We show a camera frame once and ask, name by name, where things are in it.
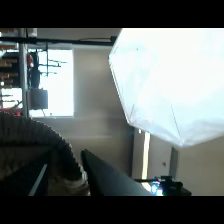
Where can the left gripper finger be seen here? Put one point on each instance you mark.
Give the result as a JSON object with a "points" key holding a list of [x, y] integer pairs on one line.
{"points": [[106, 181]]}

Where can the beige garment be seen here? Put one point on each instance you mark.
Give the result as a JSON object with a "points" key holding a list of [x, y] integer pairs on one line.
{"points": [[30, 133]]}

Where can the white softbox lamp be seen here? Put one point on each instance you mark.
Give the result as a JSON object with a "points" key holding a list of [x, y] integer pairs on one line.
{"points": [[173, 83]]}

